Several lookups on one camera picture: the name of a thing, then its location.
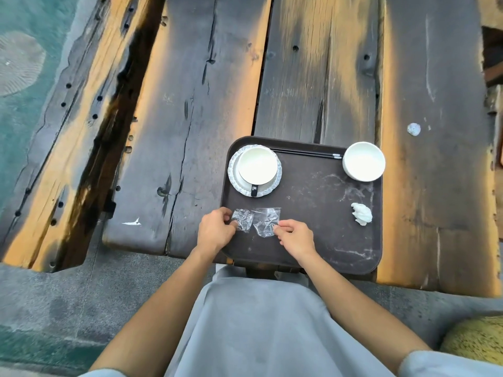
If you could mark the small white paper ball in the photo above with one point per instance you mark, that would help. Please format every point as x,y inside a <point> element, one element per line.
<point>414,129</point>

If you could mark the person's left hand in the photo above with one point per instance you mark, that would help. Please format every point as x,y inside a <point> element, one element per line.
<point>212,231</point>

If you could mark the person's right hand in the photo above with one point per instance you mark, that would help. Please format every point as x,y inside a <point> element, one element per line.
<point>298,241</point>

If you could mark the person's left thumb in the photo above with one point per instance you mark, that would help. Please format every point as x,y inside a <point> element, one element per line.
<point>231,226</point>

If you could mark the dark brown plastic tray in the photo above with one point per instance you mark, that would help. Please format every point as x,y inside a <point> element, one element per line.
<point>318,239</point>

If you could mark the light grey garment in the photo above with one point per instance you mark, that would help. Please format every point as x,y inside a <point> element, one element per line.
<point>255,329</point>

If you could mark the person's right forearm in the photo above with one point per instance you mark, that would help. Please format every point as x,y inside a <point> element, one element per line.
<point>361,314</point>

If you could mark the dark wooden chair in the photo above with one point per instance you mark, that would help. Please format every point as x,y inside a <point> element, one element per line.
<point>493,54</point>

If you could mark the clear plastic wrapper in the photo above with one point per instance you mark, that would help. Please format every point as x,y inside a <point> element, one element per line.
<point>262,221</point>

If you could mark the small white paper scrap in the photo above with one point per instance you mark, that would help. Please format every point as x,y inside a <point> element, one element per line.
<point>133,222</point>

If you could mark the person's right thumb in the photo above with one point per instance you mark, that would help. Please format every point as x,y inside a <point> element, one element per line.
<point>280,231</point>

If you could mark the person's left forearm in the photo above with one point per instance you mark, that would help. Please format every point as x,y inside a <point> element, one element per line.
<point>157,318</point>

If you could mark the crumpled white tissue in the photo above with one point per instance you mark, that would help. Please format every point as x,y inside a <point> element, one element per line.
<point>362,214</point>

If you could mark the black chopstick with silver tip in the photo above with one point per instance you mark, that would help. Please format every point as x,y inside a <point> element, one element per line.
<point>310,154</point>
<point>306,151</point>

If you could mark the white ceramic bowl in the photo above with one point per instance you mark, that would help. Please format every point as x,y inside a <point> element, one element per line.
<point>363,160</point>

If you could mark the yellow-green woven cushion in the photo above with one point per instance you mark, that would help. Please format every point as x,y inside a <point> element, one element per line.
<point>475,339</point>

